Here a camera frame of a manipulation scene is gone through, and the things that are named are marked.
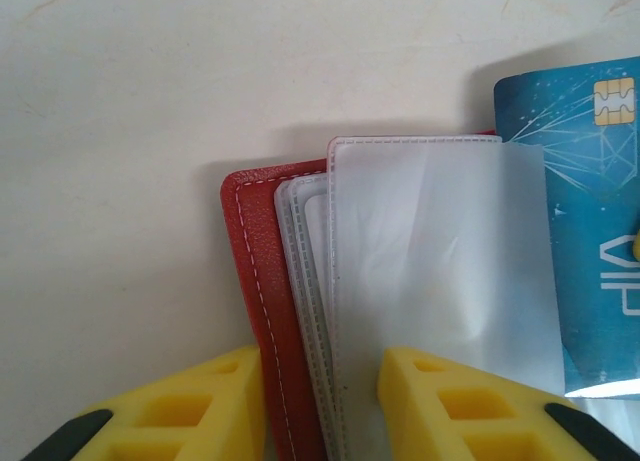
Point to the blue VIP card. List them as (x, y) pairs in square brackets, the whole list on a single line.
[(590, 191)]

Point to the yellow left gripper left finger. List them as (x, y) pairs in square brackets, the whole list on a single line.
[(220, 421)]

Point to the red leather card holder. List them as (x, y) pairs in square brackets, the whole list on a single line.
[(425, 241)]

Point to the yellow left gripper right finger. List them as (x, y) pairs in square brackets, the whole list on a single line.
[(425, 421)]

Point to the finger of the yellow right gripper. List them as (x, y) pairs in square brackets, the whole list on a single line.
[(636, 246)]

